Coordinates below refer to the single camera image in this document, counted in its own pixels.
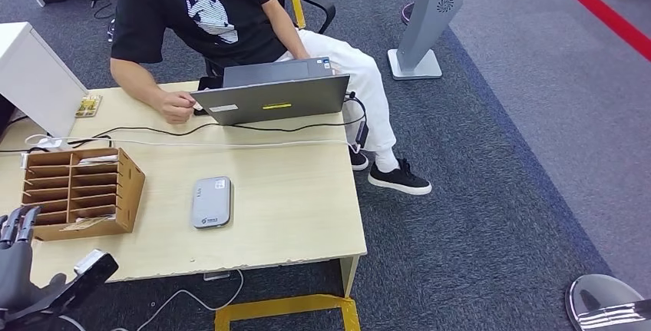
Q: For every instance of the person's right hand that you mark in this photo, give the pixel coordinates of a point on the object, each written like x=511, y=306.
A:
x=175, y=107

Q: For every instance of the robot left hand grey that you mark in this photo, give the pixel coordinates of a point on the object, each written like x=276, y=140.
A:
x=15, y=267

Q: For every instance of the robot right arm silver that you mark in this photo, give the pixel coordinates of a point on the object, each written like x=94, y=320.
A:
x=600, y=298

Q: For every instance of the yellow patterned card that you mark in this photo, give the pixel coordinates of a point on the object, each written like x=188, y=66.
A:
x=89, y=106

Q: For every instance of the white card in organizer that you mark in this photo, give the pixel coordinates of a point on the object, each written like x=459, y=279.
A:
x=98, y=159

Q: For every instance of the wooden card organizer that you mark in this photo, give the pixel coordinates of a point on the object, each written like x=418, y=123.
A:
x=129, y=191

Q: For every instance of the person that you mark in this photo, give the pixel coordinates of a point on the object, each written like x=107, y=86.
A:
x=229, y=13

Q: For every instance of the black phone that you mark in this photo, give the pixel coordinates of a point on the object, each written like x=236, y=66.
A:
x=208, y=83

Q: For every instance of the grey laptop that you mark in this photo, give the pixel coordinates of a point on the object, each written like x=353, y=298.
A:
x=274, y=99

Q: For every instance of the white plug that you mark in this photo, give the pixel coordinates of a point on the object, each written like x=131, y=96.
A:
x=50, y=142

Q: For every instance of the white cabinet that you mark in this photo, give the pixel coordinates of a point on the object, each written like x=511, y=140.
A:
x=40, y=79

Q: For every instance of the yellow floor tape strip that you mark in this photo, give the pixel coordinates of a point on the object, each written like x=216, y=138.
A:
x=298, y=13

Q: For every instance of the black power adapter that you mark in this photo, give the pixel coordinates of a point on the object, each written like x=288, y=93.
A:
x=362, y=134

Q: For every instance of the beige desk leg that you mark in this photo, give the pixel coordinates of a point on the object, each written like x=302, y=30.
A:
x=350, y=275

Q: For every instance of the dark round base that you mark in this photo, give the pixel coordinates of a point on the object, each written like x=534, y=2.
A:
x=407, y=13

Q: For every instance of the grey kiosk stand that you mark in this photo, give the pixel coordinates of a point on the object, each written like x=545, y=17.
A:
x=427, y=13

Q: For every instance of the small grey bracket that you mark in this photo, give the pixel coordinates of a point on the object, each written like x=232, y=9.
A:
x=217, y=276

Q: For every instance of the yellow floor tape frame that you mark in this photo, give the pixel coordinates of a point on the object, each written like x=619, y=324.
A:
x=285, y=307

